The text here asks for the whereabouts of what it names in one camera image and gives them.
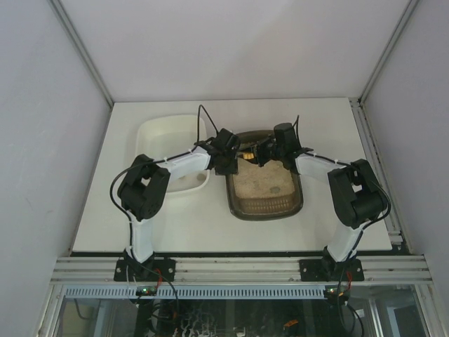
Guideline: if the yellow litter scoop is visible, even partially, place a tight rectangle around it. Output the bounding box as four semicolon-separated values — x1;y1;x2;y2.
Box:
238;152;255;160

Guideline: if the dark brown litter box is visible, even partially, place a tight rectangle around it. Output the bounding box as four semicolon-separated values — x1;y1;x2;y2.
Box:
226;128;304;220

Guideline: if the white plastic tub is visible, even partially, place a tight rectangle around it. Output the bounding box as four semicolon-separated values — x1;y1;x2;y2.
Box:
135;115;210;195

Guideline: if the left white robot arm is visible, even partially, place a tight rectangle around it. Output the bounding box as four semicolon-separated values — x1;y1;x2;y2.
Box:
109;128;241;264

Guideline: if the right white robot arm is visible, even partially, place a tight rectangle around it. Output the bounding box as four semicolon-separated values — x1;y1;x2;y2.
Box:
252;123;391;265

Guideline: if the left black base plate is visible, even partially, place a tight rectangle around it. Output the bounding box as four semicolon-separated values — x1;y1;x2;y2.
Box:
114;258;176;282

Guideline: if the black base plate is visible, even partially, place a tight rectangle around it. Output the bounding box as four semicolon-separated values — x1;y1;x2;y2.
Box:
114;258;176;282
299;258;365;282

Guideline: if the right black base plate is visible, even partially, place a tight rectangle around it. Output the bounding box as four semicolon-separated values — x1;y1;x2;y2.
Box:
299;258;365;282

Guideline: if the right side aluminium rail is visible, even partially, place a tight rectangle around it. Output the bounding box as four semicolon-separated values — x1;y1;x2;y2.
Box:
349;98;410;255

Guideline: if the aluminium mounting rail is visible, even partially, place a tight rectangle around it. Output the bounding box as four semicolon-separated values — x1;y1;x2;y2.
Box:
51;256;432;285

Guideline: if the grey slotted cable duct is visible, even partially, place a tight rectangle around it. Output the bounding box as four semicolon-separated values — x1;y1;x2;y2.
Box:
65;285;326;300

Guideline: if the right aluminium frame post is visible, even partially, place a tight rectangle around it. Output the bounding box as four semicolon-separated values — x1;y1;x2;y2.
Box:
358;0;421;105

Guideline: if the aluminium frame post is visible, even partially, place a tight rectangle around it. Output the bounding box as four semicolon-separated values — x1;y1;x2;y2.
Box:
358;0;421;105
48;0;114;110

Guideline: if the left aluminium frame post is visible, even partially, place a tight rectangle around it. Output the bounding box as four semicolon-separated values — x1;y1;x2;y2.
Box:
48;0;114;110

